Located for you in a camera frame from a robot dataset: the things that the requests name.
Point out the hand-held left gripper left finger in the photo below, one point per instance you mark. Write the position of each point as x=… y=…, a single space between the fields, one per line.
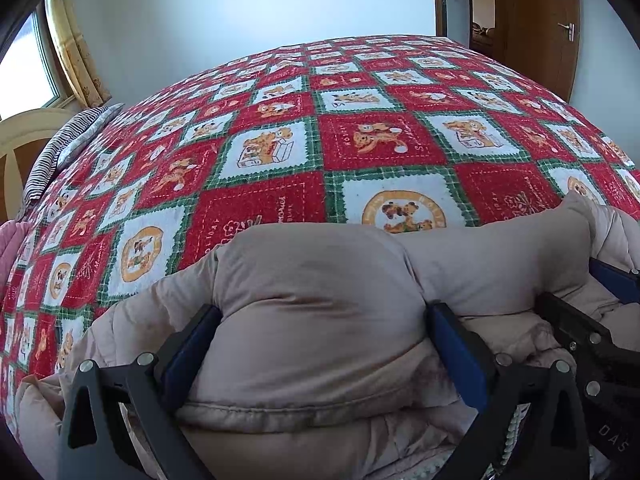
x=192 y=355

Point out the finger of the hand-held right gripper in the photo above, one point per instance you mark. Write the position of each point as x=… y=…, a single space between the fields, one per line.
x=617 y=282
x=575 y=327

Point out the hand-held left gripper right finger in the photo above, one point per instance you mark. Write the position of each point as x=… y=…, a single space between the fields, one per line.
x=457 y=355

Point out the pale pink puffer jacket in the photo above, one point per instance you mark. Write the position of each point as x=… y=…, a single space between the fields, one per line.
x=320 y=310

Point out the pink folded quilt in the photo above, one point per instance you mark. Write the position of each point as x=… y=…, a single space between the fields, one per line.
x=10 y=255

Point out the striped pillow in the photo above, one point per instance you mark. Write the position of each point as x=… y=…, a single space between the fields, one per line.
x=60 y=150

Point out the grey patterned pillow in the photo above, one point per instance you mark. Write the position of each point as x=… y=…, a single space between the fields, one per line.
x=109 y=116

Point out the brown wooden door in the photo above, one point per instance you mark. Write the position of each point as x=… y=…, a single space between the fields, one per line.
x=535 y=35

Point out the red patchwork bedspread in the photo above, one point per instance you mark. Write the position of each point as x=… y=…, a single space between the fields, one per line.
x=350 y=110

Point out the wooden bed headboard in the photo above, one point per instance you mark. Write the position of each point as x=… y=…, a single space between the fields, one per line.
x=20 y=145

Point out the brown sofa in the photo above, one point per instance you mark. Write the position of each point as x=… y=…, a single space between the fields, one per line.
x=482 y=35

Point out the narrow yellow curtain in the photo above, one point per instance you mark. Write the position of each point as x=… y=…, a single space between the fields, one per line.
x=80 y=55

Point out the window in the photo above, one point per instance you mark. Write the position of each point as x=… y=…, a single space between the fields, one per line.
x=25 y=75

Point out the dark wooden door frame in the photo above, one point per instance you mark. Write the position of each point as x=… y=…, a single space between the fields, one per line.
x=439 y=0

